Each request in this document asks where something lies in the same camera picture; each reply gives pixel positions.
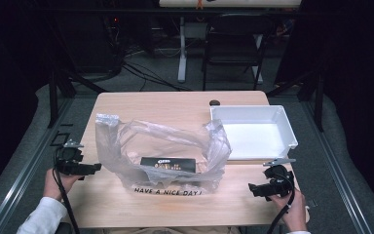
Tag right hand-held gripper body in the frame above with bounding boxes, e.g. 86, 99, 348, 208
262, 157, 297, 200

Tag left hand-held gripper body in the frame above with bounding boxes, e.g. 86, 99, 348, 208
55, 138, 87, 176

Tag clear printed plastic bag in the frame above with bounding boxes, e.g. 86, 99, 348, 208
94, 112, 234, 196

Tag white plastic bin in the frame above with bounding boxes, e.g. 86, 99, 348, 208
208, 104, 299, 162

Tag black box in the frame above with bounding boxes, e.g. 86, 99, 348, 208
139, 156, 198, 175

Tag person's right hand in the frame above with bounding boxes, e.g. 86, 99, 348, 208
267, 187, 308, 233

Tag person's left hand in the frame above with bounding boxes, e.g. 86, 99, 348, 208
42, 167, 82, 201

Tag black metal stand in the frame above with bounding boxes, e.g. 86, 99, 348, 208
266, 68, 326, 133
46, 66, 109, 129

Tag wooden desk with white legs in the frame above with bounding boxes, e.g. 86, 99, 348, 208
158, 0, 303, 86

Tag black folding chair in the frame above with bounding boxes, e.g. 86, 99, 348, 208
202, 13, 276, 93

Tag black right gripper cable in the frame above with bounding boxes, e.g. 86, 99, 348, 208
266, 174, 296, 234

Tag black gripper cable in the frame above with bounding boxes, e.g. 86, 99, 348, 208
52, 145, 81, 234
266, 174, 296, 234

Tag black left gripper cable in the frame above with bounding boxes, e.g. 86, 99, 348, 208
52, 145, 81, 234

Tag metal floor rail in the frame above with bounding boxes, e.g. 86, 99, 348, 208
0, 97, 74, 234
300, 97, 374, 234

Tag black floor cables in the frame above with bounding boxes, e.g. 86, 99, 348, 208
119, 60, 193, 93

